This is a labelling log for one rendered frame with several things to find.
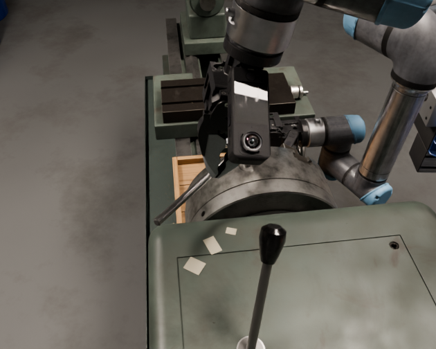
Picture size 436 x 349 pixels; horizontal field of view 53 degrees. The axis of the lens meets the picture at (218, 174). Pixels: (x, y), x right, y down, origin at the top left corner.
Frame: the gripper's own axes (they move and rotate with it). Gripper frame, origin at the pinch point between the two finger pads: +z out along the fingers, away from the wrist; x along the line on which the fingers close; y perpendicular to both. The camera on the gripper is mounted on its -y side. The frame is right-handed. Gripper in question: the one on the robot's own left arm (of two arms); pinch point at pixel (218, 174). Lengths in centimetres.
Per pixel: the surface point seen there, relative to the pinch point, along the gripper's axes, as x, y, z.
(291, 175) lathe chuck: -17.2, 10.2, 8.6
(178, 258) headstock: 4.3, -6.8, 11.4
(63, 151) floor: 42, 164, 149
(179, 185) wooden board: -5, 43, 47
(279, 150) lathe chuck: -16.4, 17.0, 8.5
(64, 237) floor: 34, 97, 147
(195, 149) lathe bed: -12, 63, 50
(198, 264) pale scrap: 1.4, -8.4, 10.5
